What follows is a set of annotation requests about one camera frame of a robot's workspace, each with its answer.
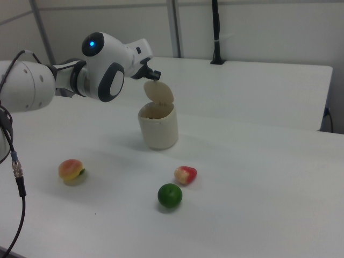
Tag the beige hinged bin lid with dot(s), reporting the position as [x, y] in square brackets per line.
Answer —
[158, 92]

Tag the orange yellow toy peach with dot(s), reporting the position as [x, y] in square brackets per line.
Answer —
[69, 169]

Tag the grey metal partition post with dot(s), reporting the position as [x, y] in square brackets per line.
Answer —
[43, 29]
[175, 27]

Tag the black pole with white band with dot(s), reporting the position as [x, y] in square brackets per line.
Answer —
[216, 27]

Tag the green toy lime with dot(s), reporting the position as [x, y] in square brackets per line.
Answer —
[170, 195]

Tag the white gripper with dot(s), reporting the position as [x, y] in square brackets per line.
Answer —
[139, 49]

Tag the beige plastic garbage bin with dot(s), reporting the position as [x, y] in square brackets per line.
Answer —
[161, 134]

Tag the red toy strawberry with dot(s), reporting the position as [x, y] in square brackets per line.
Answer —
[185, 174]

